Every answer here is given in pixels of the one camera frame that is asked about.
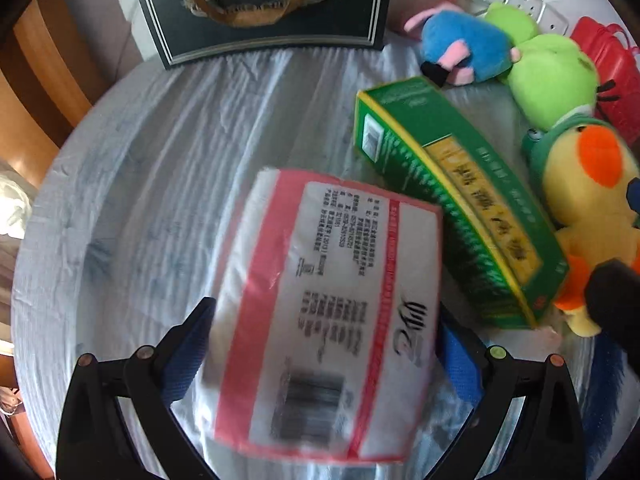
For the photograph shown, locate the white crumpled cloth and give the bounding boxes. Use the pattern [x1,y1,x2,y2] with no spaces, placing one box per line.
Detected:
[0,160,41,241]

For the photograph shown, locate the yellow duck plush toy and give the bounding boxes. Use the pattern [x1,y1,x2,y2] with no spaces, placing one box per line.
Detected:
[521,114,640,338]

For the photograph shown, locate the blue and pink plush toy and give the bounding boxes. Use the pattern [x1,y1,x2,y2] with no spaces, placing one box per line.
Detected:
[404,2,521,88]

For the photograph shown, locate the green and yellow carton box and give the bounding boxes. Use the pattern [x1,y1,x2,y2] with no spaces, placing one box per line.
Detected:
[354,77,571,330]

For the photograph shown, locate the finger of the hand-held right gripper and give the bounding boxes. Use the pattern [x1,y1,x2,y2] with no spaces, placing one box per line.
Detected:
[585,257,640,346]

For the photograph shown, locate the red plastic container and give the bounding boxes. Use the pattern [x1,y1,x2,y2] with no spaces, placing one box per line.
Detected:
[570,16,640,141]

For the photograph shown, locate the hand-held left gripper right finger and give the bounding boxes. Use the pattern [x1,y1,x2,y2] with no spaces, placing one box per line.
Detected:
[430,310,586,480]

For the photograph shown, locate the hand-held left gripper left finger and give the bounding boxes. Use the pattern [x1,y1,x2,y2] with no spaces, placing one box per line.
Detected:
[56,296,217,480]

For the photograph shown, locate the tissue pack with pink label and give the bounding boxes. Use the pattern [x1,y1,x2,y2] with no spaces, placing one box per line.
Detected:
[200,166,445,476]

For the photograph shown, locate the wooden furniture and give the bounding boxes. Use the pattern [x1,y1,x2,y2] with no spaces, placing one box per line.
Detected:
[0,0,96,176]

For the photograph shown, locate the light green frog plush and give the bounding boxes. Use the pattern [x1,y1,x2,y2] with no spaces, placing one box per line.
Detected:
[484,1,601,128]

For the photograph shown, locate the blue feather duster yellow handle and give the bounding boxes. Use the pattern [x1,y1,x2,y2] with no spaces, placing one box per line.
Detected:
[582,330,631,466]

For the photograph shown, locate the dark gift bag brown handle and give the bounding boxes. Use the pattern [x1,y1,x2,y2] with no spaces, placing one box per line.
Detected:
[129,0,396,70]

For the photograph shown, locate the white cloth-covered desktop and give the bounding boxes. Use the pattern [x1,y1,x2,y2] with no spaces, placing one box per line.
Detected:
[10,35,640,480]

